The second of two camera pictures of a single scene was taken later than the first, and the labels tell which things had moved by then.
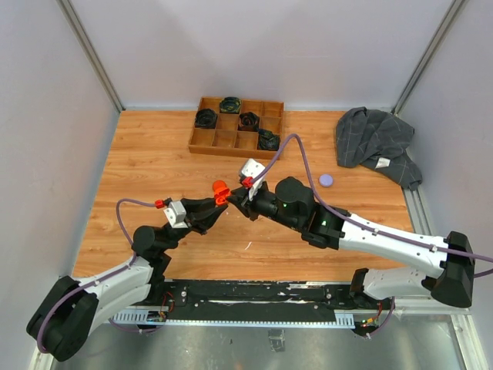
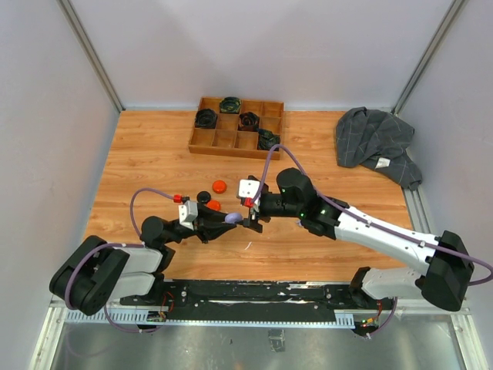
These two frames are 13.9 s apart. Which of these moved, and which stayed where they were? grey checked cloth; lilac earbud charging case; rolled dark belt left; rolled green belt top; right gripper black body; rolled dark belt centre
Moved: lilac earbud charging case
Stayed: grey checked cloth; rolled green belt top; right gripper black body; rolled dark belt left; rolled dark belt centre
